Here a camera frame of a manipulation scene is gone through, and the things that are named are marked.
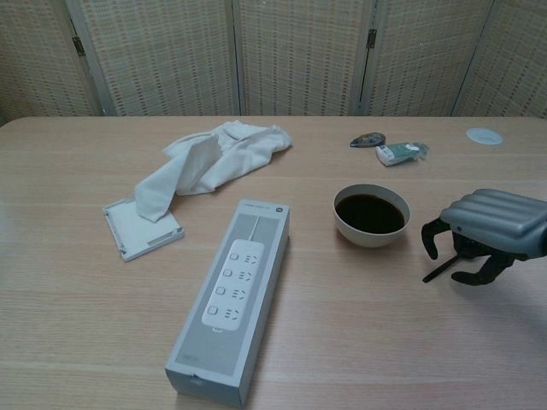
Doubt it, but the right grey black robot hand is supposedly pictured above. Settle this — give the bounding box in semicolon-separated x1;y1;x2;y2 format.
421;189;547;286

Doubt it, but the black plastic spoon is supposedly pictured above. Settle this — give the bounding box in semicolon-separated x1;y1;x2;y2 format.
422;255;462;284

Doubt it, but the white bowl of coffee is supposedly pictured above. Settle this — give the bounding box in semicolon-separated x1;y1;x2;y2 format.
332;184;412;249

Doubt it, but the round grey table grommet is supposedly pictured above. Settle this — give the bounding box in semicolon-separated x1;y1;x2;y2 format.
465;126;503;144

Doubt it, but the green white packaged correction tape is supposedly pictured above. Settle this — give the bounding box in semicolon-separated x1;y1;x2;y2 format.
375;141;430;167

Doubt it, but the dark clear correction tape dispenser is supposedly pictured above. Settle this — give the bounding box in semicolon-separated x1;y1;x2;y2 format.
349;132;387;149

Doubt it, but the woven folding screen panel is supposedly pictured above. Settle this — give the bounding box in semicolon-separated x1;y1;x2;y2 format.
353;0;497;118
0;0;100;126
232;0;373;117
65;0;241;117
451;0;547;119

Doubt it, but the white crumpled cloth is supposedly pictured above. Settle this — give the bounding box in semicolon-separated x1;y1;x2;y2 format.
133;120;295;224

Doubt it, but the grey power strip box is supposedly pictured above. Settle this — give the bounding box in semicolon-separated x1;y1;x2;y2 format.
164;199;291;407

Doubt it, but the white square plastic lid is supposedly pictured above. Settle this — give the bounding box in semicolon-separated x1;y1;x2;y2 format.
103;195;186;263

